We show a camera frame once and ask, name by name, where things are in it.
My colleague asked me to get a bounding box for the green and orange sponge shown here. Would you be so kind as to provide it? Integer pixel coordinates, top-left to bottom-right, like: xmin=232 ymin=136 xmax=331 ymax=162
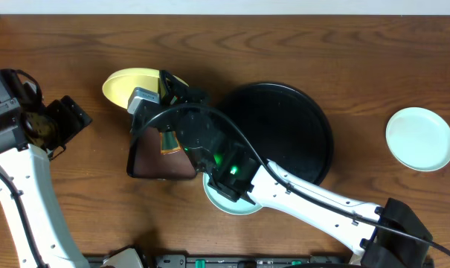
xmin=159 ymin=131 xmax=181 ymax=155

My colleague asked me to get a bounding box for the light blue plate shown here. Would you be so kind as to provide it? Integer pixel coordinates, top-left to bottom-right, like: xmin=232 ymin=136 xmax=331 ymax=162
xmin=385 ymin=107 xmax=450 ymax=172
xmin=203 ymin=173 xmax=262 ymax=215

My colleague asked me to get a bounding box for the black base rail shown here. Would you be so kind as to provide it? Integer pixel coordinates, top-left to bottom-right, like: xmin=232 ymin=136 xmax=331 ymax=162
xmin=86 ymin=249 xmax=347 ymax=268

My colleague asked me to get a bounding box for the black round tray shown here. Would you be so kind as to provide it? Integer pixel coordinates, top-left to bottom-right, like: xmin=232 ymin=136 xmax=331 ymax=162
xmin=216 ymin=83 xmax=334 ymax=185

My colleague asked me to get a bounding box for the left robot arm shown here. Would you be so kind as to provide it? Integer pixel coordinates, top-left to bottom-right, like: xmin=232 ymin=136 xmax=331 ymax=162
xmin=0 ymin=68 xmax=147 ymax=268

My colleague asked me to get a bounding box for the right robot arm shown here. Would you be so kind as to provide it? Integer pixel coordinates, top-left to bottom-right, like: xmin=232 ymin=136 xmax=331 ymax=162
xmin=106 ymin=68 xmax=432 ymax=267

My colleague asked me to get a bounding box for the yellow plate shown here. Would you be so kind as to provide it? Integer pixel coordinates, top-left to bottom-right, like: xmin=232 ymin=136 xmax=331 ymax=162
xmin=101 ymin=67 xmax=190 ymax=111

